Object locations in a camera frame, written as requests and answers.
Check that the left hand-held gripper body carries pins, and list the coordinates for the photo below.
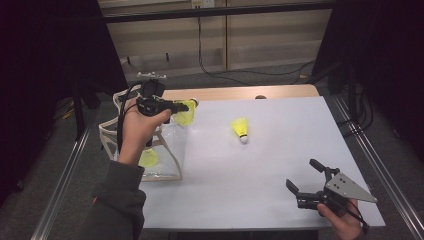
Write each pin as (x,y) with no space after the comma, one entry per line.
(151,100)

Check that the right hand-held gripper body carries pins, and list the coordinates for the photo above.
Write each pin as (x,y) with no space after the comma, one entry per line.
(346,188)

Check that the yellow shuttlecock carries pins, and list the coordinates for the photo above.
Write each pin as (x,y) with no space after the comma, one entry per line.
(240,126)
(148,158)
(186,117)

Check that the clear bag with beige trim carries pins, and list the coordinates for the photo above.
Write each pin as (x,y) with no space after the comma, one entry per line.
(170,146)

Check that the person's left hand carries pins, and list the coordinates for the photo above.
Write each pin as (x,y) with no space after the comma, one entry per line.
(136,133)

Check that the person's right hand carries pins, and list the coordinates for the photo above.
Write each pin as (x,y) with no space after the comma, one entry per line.
(345,226)

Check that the white table sheet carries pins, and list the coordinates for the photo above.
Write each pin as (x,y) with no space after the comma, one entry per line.
(233,200)

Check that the black metal stand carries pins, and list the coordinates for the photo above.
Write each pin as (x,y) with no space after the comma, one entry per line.
(78,113)

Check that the dark table grommet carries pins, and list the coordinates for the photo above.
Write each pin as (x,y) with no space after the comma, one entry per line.
(260,97)

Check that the beige cabinet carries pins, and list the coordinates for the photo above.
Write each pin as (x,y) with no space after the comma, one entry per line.
(266,36)

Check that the black curtain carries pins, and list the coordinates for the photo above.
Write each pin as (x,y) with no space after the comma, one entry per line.
(40,66)
(383,50)

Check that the aluminium frame rail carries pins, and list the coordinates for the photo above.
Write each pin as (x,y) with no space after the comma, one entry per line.
(383,173)
(63,180)

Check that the white wall socket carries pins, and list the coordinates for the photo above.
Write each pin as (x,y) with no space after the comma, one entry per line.
(203,3)

